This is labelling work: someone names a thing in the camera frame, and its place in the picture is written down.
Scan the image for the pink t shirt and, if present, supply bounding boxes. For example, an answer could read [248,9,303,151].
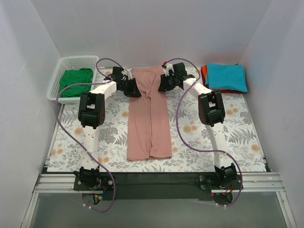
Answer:
[127,66,172,161]

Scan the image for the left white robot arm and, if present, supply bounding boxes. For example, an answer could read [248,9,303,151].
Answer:
[75,66,141,190]

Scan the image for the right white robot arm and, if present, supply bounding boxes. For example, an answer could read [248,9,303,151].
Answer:
[158,62,237,189]

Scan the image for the orange folded t shirt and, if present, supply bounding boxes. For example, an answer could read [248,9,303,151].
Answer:
[200,65,228,92]

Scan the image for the green t shirt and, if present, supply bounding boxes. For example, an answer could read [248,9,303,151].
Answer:
[59,68,94,98]

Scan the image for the blue folded t shirt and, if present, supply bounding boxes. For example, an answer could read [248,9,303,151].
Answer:
[206,63,247,92]

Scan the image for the floral table mat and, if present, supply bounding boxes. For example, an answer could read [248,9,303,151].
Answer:
[46,67,266,173]

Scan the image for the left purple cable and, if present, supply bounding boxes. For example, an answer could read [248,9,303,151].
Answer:
[55,58,117,212]

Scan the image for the purple cable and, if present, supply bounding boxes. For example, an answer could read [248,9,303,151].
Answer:
[55,58,117,212]
[161,58,243,208]

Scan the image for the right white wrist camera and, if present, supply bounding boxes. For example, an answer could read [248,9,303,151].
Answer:
[162,61,174,76]

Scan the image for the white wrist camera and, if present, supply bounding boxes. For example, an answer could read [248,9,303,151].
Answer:
[122,68,133,80]
[162,61,174,76]

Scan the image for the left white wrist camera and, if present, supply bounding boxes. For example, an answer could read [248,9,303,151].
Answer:
[122,68,133,80]

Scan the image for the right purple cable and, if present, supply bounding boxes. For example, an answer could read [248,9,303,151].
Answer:
[161,58,243,208]

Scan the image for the aluminium rail frame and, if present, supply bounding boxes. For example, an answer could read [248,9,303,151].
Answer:
[22,172,296,228]

